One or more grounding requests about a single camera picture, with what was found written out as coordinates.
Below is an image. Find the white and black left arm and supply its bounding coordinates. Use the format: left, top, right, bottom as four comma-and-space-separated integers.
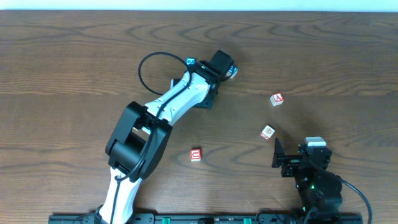
93, 50, 234, 223

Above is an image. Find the red letter U block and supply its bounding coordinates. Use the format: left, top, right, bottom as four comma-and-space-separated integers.
190, 149, 201, 162

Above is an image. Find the blue letter P block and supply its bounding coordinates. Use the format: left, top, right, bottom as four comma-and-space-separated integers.
226, 65, 238, 78

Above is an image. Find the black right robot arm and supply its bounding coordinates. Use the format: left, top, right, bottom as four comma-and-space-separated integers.
272, 137, 342, 223

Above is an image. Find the red letter A block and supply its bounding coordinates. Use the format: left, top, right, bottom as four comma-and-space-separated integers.
270, 92, 284, 106

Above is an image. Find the blue number 2 block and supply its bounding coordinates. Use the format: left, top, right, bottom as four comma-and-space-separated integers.
185, 57, 197, 65

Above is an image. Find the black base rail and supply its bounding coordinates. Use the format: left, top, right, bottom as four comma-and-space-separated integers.
48, 206, 364, 224

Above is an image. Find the shell picture block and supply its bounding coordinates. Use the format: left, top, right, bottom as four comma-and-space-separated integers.
260, 125, 275, 140

